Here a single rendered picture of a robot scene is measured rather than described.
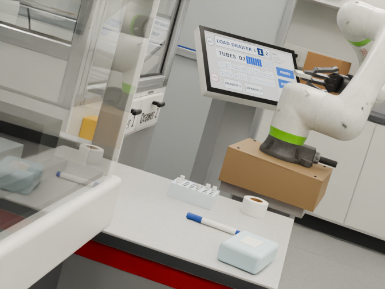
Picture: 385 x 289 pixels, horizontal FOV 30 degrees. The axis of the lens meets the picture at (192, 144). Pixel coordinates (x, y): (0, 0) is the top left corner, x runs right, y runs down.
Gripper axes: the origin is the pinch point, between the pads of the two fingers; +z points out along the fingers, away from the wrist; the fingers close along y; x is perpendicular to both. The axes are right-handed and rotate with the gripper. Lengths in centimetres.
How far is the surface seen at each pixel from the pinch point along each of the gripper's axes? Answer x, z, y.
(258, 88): 27.1, -1.9, 20.3
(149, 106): -9, 58, 22
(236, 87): 24.4, 9.6, 21.0
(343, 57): 227, -185, 57
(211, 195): -74, 61, 13
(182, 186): -71, 68, 14
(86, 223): -122, 111, -6
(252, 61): 38.0, -0.2, 12.9
